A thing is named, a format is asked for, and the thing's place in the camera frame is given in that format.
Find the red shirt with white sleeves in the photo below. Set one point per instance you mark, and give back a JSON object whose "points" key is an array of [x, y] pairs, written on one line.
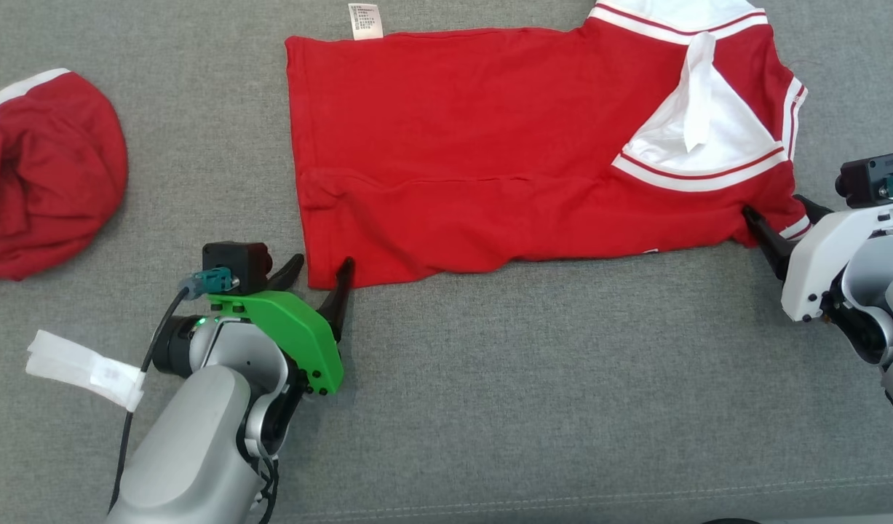
{"points": [[453, 145]]}

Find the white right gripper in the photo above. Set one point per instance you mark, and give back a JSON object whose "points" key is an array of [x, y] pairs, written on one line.
{"points": [[817, 262]]}

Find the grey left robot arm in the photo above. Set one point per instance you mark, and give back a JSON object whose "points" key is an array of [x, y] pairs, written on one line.
{"points": [[191, 437]]}

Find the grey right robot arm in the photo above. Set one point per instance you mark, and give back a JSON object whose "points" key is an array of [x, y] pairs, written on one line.
{"points": [[890, 306]]}

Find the white tape tag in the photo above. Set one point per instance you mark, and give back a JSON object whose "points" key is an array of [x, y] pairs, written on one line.
{"points": [[75, 364]]}

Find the red shorts with white stripe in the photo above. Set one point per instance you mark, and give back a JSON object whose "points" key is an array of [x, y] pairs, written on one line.
{"points": [[53, 182]]}

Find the teal left camera connector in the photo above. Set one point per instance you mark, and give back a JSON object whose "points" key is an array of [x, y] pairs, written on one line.
{"points": [[213, 280]]}

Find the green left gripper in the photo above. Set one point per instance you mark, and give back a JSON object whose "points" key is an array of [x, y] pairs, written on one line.
{"points": [[300, 331]]}

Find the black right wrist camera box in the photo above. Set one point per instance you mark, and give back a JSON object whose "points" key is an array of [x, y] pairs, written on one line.
{"points": [[864, 178]]}

